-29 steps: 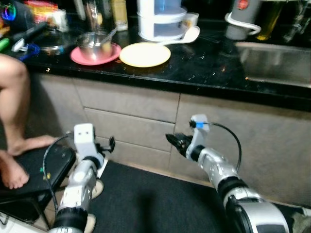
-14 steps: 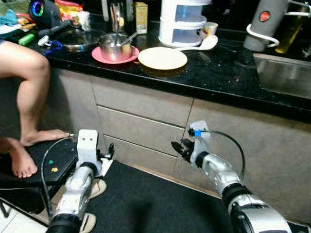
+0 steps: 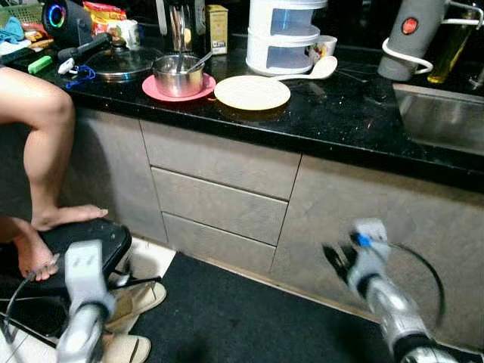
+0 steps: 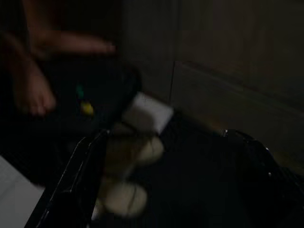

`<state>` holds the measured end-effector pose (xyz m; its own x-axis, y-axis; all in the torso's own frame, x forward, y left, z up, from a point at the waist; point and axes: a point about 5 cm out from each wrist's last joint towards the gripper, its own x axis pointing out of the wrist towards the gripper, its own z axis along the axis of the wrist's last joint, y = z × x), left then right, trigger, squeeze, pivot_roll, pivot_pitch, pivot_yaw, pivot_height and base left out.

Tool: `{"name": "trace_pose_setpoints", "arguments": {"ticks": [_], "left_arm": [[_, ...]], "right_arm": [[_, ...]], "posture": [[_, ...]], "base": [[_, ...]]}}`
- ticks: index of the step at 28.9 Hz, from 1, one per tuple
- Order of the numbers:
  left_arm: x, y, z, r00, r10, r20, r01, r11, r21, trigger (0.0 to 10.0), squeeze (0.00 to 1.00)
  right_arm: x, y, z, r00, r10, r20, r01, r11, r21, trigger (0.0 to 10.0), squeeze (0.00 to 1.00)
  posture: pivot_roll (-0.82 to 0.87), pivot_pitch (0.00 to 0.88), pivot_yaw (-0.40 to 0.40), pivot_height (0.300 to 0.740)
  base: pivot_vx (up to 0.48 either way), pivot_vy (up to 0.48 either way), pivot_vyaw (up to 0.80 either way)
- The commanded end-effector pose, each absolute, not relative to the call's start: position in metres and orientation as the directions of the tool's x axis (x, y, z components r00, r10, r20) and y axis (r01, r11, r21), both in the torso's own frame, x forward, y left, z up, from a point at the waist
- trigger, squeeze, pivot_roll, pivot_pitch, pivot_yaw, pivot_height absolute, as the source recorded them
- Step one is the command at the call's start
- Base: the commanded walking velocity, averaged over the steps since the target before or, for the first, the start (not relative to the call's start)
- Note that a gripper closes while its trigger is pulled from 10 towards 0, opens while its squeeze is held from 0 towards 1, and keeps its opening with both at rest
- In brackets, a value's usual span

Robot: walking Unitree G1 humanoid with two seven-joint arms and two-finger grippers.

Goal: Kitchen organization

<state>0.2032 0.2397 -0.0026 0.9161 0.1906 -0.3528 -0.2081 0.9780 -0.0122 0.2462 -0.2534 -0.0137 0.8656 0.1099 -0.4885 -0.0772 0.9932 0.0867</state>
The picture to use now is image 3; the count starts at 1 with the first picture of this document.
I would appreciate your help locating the green rectangular case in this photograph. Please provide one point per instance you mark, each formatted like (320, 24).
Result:
(41, 64)

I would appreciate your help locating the steel pot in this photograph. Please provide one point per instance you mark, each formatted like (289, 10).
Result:
(175, 79)

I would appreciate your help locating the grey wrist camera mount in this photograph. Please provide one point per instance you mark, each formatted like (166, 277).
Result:
(370, 246)
(85, 268)

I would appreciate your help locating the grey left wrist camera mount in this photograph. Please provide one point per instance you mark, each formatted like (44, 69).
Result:
(85, 268)

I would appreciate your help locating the blue cloth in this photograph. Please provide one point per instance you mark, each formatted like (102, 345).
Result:
(11, 30)

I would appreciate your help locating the pink plate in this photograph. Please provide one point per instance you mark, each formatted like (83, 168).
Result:
(151, 89)

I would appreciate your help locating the yellow carton box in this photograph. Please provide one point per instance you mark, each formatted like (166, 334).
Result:
(218, 30)

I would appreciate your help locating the person's left leg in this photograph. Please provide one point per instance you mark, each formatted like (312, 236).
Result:
(45, 136)

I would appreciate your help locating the beige slipper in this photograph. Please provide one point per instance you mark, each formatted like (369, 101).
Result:
(125, 349)
(140, 299)

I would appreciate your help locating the glass lid with black knob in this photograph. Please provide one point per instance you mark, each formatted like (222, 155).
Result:
(125, 64)

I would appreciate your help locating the black floor mat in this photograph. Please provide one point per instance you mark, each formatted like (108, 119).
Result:
(242, 318)

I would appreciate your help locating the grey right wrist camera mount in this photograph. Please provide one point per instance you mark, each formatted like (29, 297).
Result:
(370, 246)

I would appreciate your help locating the green plastic basket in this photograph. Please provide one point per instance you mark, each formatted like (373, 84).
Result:
(19, 11)

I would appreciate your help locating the steel sink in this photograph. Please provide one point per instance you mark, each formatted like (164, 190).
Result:
(442, 117)

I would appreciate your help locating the grey drawer front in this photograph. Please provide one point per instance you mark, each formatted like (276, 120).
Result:
(219, 206)
(219, 246)
(219, 159)

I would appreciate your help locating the grey thermos jug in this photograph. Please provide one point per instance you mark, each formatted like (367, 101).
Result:
(408, 38)

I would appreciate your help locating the pale yellow plate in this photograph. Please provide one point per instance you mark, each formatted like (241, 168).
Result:
(253, 92)

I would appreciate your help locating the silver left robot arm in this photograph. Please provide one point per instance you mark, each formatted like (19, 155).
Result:
(83, 333)

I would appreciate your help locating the white tiered storage container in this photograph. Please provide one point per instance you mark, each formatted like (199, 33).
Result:
(283, 38)

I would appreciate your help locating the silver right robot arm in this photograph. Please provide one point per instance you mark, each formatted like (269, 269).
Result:
(397, 318)

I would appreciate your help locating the black stool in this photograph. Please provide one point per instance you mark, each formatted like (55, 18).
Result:
(91, 238)

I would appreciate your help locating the grey cabinet door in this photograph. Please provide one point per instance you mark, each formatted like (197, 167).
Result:
(378, 204)

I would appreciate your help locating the black kitchen utensil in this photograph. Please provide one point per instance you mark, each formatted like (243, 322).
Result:
(182, 57)

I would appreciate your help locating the grey cabinet panel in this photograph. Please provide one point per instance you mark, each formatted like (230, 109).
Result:
(113, 174)

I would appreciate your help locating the steel spoon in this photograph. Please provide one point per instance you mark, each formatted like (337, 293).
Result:
(203, 60)

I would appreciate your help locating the yellow oil bottle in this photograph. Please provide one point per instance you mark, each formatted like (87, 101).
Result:
(455, 57)

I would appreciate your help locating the white printed mug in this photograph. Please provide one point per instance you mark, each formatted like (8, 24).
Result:
(324, 49)
(127, 34)

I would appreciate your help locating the white rice spoon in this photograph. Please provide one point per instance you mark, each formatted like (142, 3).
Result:
(324, 68)

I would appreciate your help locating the red yellow snack packet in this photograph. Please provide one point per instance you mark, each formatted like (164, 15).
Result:
(104, 10)

